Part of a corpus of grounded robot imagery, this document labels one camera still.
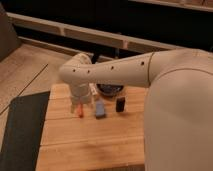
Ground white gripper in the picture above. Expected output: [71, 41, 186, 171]
[69, 84, 94, 113]

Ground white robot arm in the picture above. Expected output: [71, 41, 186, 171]
[59, 48, 213, 171]

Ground blue rectangular block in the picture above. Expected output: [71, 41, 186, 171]
[95, 100, 105, 118]

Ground dark round bowl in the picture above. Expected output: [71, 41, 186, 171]
[97, 84, 124, 97]

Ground black floor mat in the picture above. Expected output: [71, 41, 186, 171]
[0, 91, 50, 171]

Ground white wooden railing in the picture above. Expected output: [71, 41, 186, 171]
[7, 12, 181, 53]

